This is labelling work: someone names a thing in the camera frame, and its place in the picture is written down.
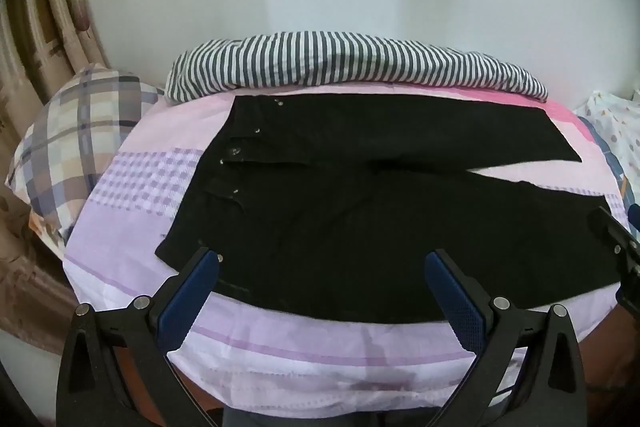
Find brown floral curtain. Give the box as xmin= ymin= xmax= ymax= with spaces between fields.
xmin=0 ymin=0 xmax=108 ymax=353

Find pink purple bed sheet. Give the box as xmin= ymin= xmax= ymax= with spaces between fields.
xmin=62 ymin=79 xmax=631 ymax=420

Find white patterned cloth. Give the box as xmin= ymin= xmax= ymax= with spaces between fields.
xmin=572 ymin=89 xmax=640 ymax=208

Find plaid pillow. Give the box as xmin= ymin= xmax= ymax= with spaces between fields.
xmin=5 ymin=63 xmax=166 ymax=248

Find black pants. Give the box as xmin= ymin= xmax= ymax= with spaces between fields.
xmin=155 ymin=94 xmax=623 ymax=324

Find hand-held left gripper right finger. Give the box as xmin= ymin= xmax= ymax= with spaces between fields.
xmin=424 ymin=249 xmax=588 ymax=427

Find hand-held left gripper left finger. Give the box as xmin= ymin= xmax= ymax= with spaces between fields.
xmin=56 ymin=247 xmax=224 ymax=427

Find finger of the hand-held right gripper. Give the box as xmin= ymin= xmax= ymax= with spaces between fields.
xmin=586 ymin=206 xmax=640 ymax=308

